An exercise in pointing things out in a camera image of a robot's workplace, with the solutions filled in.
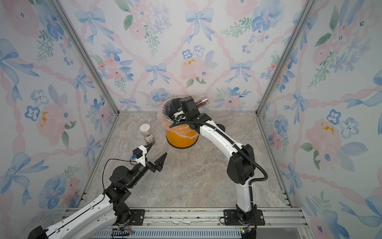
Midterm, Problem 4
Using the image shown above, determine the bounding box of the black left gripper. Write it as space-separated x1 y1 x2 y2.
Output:
127 143 166 189

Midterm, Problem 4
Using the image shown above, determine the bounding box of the clear jar with dried roses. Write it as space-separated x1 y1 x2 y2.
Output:
195 98 210 109

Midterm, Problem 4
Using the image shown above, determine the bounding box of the white-lidded flower tea jar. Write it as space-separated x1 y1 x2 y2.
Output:
139 123 155 144

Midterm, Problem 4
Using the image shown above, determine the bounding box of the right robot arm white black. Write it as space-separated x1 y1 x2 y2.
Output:
172 97 256 225

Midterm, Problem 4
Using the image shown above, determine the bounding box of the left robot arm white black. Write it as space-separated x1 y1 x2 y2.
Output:
28 144 167 239

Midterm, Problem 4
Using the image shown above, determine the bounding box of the clear plastic bin liner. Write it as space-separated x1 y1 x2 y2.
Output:
157 96 199 139

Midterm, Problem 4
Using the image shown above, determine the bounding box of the orange trash bin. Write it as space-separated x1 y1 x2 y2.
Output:
157 97 199 149

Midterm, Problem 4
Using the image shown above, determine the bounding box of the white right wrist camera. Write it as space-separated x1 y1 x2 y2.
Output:
174 111 186 121

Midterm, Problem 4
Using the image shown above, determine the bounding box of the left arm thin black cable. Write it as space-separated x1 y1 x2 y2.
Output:
101 158 138 192

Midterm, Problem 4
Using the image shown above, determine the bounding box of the black corrugated cable conduit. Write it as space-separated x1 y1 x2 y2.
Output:
169 119 269 239

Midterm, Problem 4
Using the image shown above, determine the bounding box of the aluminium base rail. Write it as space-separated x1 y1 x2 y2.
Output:
59 208 313 239

